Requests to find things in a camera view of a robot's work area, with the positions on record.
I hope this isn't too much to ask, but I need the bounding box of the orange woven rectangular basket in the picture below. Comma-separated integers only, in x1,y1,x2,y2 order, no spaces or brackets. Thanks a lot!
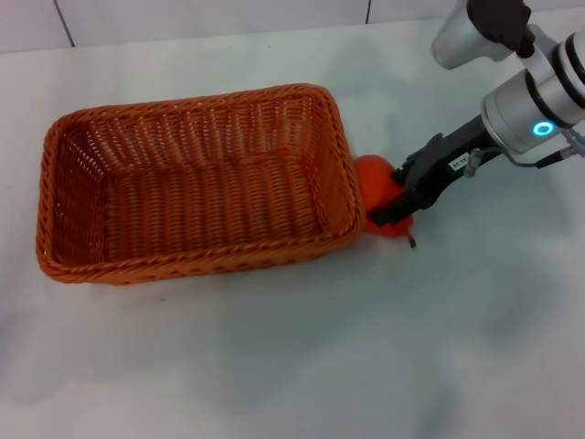
35,82,366,287

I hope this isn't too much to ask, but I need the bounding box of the thin grey gripper cable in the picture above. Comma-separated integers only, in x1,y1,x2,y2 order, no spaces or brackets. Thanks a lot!
463,130,581,178

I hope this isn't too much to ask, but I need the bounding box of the orange-red pear with stem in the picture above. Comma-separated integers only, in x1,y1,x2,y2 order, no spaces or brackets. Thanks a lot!
354,154,418,251

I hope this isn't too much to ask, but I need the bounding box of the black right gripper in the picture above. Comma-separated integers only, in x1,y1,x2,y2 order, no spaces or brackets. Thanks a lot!
368,115,500,228

